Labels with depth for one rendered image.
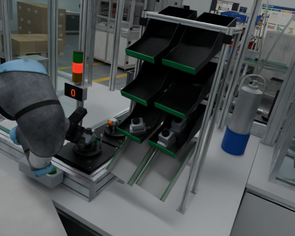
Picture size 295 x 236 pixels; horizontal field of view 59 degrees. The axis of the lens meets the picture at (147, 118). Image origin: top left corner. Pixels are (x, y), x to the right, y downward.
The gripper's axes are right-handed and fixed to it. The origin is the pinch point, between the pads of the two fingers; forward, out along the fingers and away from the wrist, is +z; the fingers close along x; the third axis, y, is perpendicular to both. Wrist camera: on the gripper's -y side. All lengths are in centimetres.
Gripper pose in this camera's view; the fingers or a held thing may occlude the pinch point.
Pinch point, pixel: (89, 131)
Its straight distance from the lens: 131.5
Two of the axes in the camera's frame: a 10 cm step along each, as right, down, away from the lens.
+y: -3.9, 9.1, -1.4
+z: 3.0, 2.7, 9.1
